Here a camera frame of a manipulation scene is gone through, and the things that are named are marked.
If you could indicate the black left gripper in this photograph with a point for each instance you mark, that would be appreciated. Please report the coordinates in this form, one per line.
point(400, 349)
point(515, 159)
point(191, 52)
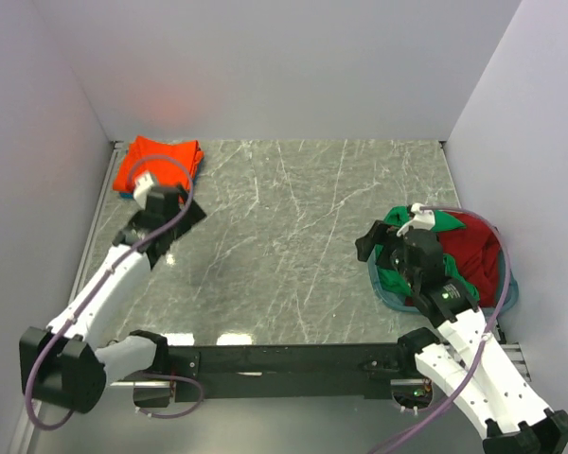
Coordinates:
point(190, 218)

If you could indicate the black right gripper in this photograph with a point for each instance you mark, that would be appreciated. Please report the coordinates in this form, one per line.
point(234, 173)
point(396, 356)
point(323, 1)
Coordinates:
point(380, 234)

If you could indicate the orange t shirt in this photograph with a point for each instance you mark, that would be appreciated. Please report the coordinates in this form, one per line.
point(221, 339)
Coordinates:
point(156, 165)

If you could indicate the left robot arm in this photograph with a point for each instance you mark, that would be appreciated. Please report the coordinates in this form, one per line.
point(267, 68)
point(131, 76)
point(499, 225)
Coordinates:
point(64, 363)

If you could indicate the green t shirt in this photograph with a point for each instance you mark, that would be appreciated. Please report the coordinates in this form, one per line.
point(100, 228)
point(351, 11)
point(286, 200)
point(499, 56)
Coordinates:
point(398, 279)

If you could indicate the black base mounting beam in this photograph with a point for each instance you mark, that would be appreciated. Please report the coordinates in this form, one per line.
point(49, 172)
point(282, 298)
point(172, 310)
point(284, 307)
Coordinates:
point(305, 370)

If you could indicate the dark red t shirt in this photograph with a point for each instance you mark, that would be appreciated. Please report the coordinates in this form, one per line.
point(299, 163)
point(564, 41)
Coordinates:
point(475, 251)

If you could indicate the aluminium left side rail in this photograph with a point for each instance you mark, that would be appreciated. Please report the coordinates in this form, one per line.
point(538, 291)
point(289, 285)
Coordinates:
point(79, 279)

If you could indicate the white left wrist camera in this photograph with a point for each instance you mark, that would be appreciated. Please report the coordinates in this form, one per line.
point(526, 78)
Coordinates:
point(143, 185)

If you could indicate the folded blue t shirt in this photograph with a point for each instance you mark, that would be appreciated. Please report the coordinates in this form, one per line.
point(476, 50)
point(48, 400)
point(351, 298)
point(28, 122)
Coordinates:
point(123, 194)

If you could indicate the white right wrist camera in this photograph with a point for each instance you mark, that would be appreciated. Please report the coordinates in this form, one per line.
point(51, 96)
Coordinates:
point(421, 218)

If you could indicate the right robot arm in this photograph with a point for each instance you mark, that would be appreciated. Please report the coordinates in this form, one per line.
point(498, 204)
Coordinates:
point(459, 353)

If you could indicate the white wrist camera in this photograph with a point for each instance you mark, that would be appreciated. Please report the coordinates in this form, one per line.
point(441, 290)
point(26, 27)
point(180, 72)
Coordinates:
point(143, 185)
point(421, 218)

